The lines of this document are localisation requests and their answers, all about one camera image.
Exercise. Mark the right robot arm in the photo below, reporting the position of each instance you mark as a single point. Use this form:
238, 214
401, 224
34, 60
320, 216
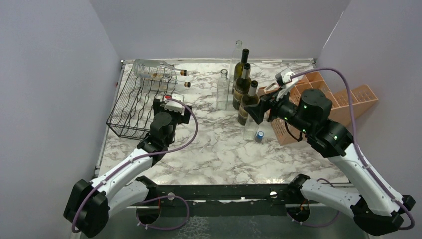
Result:
376, 208

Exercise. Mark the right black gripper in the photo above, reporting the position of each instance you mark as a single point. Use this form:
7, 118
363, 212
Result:
266, 102

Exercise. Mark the pink plastic organizer basket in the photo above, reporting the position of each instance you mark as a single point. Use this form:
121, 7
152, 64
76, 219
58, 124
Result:
363, 98

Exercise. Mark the clear rounded glass bottle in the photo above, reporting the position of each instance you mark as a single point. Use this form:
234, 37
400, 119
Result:
250, 129

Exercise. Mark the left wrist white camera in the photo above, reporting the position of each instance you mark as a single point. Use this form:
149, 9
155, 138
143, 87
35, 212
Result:
172, 105

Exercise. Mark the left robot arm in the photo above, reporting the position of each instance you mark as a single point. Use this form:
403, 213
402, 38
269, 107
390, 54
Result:
92, 203

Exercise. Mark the black wire wine rack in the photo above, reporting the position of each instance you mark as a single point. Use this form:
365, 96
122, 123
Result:
133, 111

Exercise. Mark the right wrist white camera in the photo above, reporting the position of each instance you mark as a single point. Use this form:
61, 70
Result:
285, 81

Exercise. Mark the wrist white camera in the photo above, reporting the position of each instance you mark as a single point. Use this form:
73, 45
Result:
172, 105
285, 81

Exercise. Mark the dark green wine bottle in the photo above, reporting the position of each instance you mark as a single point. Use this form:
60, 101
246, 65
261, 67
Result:
239, 67

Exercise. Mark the blue small cylinder can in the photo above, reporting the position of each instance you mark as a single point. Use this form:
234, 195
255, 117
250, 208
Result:
259, 137

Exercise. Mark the bottle with brown cap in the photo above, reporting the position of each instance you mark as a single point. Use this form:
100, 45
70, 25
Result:
181, 72

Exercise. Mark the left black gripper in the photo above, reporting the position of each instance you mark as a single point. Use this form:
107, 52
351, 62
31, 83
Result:
158, 108

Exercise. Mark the wine bottle silver foil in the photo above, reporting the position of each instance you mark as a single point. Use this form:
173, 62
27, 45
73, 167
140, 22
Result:
242, 85
247, 99

